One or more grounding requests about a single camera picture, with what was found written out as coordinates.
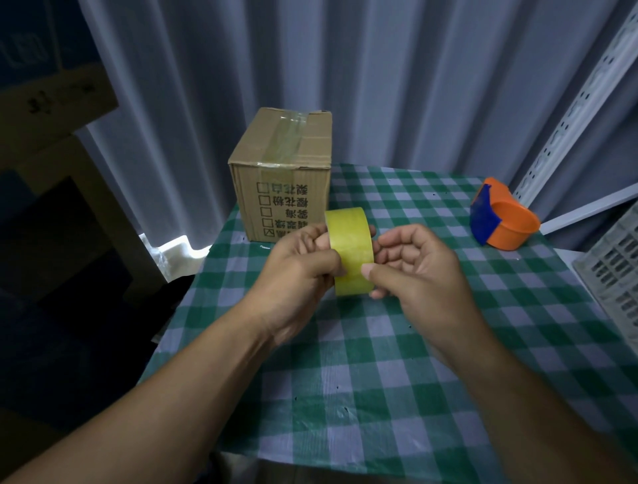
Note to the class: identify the taped cardboard box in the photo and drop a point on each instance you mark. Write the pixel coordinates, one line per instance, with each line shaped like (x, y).
(281, 174)

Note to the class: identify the white curtain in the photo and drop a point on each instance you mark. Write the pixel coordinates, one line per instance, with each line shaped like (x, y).
(349, 89)

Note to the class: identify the white shelf rail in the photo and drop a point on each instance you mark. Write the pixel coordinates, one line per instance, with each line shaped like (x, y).
(588, 209)

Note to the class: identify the dark cardboard box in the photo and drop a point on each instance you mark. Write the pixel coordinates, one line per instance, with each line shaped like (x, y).
(50, 104)

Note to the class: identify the person's right forearm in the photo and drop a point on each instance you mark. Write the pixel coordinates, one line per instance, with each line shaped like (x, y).
(538, 419)

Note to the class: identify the yellow tape roll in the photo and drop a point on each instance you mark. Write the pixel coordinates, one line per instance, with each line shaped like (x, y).
(351, 249)

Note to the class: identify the person's left forearm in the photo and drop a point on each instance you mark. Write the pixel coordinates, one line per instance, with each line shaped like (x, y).
(149, 404)

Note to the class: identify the orange and blue tape dispenser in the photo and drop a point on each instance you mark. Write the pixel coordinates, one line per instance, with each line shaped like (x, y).
(503, 219)

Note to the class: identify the person's right hand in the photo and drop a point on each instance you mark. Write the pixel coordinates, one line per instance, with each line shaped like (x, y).
(423, 294)

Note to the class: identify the person's right thumb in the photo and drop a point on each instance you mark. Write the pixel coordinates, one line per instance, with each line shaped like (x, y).
(381, 277)

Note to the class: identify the person's left thumb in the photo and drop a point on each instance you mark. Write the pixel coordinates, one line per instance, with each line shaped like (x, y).
(326, 263)

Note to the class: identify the person's left hand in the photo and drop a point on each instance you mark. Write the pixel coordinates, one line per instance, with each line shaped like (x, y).
(291, 284)

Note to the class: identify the white plastic crate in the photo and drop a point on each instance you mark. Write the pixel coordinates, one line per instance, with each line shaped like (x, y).
(610, 274)

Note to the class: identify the white perforated shelf upright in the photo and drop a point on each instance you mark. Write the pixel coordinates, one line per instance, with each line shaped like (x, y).
(580, 109)

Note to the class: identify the green checked tablecloth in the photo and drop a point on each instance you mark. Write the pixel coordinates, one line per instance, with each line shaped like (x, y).
(389, 359)

